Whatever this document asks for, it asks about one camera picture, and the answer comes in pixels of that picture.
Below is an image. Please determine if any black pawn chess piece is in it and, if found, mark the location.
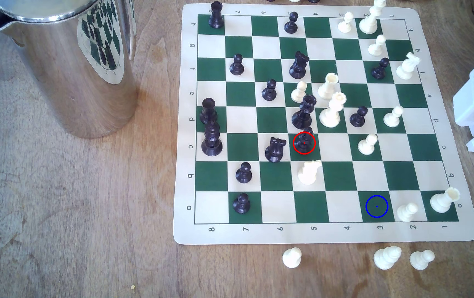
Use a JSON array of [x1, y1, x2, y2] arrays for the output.
[[229, 54, 245, 76], [262, 79, 277, 102], [235, 162, 253, 184], [233, 193, 251, 214], [295, 127, 315, 153], [284, 12, 299, 34], [371, 57, 390, 80], [349, 106, 369, 127]]

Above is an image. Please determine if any white knight chess piece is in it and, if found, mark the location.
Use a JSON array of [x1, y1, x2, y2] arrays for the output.
[[396, 52, 421, 80], [298, 160, 323, 185]]

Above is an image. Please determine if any white rook chess piece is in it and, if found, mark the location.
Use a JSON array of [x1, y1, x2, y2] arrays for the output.
[[318, 73, 340, 100], [430, 187, 460, 214]]

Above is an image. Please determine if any white king chess piece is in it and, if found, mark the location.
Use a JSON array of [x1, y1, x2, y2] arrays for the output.
[[359, 0, 387, 35]]

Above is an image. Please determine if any white pawn chess piece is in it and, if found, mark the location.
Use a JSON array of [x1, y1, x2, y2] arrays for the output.
[[368, 35, 387, 57], [397, 202, 419, 223], [337, 12, 354, 34], [282, 248, 302, 269], [358, 134, 378, 156], [291, 81, 308, 103], [410, 249, 435, 271], [383, 105, 404, 128]]

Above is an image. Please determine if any black bishop chess piece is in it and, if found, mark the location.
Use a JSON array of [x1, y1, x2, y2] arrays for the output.
[[292, 94, 317, 130]]

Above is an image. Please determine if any polished steel pitcher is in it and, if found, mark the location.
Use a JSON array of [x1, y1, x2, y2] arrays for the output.
[[0, 0, 139, 139]]

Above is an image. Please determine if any black rook chess piece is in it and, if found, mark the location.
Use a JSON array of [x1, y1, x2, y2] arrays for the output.
[[209, 1, 225, 29]]

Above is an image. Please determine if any black queen chess piece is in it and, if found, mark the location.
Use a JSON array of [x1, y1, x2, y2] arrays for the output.
[[201, 120, 223, 157]]

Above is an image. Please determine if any white queen chess piece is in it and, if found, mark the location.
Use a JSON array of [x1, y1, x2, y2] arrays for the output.
[[319, 92, 348, 128]]

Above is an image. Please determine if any white bishop chess piece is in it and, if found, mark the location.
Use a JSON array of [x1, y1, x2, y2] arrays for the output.
[[373, 246, 402, 270]]

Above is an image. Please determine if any black knight chess piece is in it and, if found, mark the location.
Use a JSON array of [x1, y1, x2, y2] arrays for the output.
[[264, 137, 287, 163], [289, 50, 310, 79]]

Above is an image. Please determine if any green and cream chessboard mat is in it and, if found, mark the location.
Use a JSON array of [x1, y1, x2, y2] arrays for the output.
[[173, 3, 474, 246]]

